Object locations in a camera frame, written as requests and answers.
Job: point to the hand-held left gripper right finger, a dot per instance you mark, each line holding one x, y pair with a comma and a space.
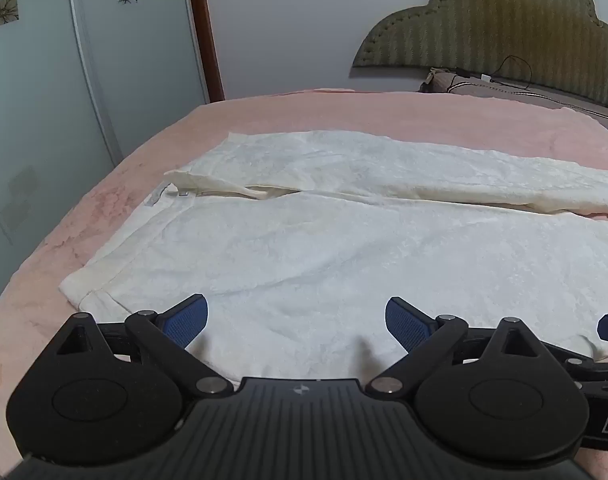
406, 324

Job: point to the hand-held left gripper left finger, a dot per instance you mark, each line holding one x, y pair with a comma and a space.
187, 321

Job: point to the white pants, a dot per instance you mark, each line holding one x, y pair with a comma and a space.
309, 250

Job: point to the pink blanket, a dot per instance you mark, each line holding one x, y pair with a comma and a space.
334, 115

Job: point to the brown pillow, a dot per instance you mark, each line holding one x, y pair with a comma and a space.
559, 102

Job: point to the flower print sliding door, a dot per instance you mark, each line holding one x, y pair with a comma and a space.
143, 60
33, 135

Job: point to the olive padded headboard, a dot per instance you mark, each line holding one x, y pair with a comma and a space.
484, 25

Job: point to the brown wooden door frame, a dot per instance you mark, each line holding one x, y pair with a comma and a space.
206, 35

